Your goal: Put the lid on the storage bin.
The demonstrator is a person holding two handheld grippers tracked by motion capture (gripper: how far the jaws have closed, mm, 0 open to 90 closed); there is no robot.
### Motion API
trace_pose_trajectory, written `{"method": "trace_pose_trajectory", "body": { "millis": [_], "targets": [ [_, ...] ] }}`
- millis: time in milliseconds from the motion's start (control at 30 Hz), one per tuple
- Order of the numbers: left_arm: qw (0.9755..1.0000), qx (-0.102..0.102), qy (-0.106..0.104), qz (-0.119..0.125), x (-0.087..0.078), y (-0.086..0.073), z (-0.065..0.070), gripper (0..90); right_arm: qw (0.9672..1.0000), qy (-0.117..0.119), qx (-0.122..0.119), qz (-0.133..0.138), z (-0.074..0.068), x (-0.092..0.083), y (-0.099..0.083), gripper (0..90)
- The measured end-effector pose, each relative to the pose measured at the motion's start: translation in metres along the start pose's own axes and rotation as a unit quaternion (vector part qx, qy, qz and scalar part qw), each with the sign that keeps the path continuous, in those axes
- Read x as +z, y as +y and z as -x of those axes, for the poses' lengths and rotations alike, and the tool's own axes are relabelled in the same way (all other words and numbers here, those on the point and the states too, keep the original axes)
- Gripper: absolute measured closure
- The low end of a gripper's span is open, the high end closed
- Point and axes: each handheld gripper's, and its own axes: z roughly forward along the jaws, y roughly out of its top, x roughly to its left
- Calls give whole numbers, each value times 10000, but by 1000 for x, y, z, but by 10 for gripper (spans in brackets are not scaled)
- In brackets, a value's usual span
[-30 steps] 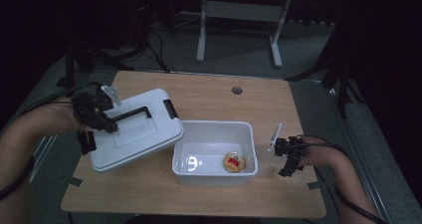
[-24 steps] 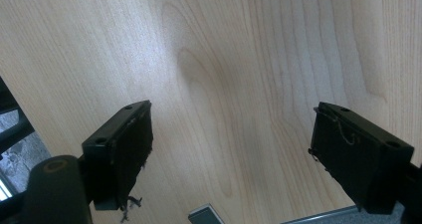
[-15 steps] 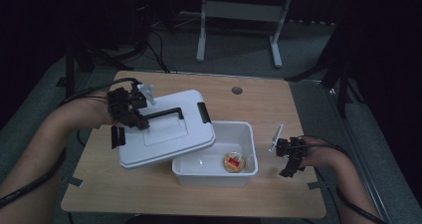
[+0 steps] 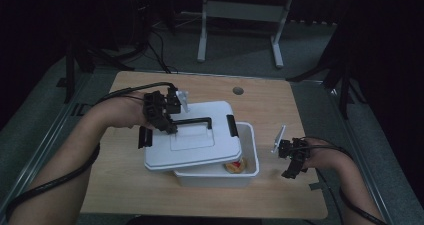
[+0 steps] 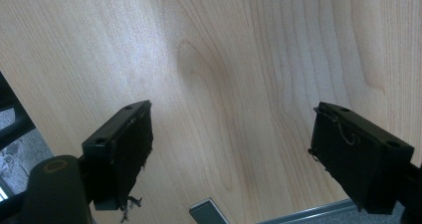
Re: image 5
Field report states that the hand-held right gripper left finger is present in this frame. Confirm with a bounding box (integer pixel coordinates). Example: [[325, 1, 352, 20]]
[[82, 100, 154, 212]]

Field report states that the metal floor rail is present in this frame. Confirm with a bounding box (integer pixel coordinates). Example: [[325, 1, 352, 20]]
[[255, 198, 361, 224]]

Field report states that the grey table foot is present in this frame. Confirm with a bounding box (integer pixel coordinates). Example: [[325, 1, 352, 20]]
[[188, 197, 231, 224]]

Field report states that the black metal stand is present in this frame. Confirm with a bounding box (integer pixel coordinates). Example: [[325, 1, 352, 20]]
[[0, 72, 36, 151]]

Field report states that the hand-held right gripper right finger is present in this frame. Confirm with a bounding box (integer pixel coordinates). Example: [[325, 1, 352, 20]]
[[308, 102, 416, 215]]

